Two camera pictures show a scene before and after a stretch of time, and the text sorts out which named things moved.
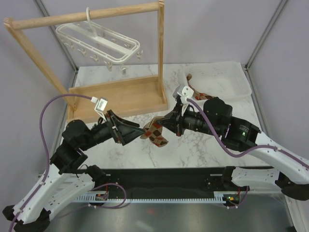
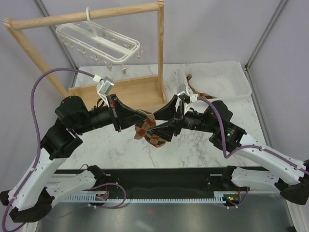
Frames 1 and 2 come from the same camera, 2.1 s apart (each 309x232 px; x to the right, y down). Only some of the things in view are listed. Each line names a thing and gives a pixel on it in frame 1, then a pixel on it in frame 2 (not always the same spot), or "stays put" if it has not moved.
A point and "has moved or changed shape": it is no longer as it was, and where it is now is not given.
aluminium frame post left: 58,36 stays put
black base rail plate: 168,180 stays put
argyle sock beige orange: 153,131 has moved or changed shape
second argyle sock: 198,96 stays put
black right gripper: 174,121 -> 165,130
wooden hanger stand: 89,102 stays put
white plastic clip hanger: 100,43 stays put
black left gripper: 130,133 -> 121,112
